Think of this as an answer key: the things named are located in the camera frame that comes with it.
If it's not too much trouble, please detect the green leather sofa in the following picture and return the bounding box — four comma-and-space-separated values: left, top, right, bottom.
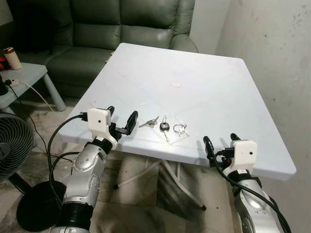
0, 0, 199, 99

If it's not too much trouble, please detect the black standing fan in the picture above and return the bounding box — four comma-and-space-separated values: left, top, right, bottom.
0, 114, 67, 233

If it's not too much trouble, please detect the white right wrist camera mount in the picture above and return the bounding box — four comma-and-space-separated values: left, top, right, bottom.
226, 140, 258, 177

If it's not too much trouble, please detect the beige cylindrical container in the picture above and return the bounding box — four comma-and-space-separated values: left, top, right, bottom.
3, 47, 22, 70

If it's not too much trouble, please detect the thin white cable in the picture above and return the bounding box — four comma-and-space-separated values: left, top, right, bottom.
18, 83, 56, 113

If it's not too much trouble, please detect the black-headed car key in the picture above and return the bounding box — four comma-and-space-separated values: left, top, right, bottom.
159, 116, 171, 143

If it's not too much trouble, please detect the grey side table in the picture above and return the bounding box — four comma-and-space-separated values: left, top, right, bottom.
0, 63, 67, 112

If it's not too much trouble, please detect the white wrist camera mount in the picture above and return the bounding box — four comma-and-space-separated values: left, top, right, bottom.
226, 140, 258, 177
87, 108, 119, 148

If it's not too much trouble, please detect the black fan power cable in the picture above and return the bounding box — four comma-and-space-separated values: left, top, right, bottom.
4, 79, 50, 157

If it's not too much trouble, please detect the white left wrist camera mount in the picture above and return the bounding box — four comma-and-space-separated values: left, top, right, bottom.
87, 108, 119, 148

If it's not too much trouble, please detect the white plastic square table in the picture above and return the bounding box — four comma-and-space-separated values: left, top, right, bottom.
58, 43, 297, 211

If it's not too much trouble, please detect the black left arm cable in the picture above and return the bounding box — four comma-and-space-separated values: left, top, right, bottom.
47, 113, 89, 207

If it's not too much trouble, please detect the silver key ring with keys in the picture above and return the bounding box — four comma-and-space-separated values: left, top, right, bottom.
173, 123, 190, 137

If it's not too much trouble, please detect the silver key bunch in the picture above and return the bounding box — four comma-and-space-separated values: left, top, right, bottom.
139, 116, 160, 129

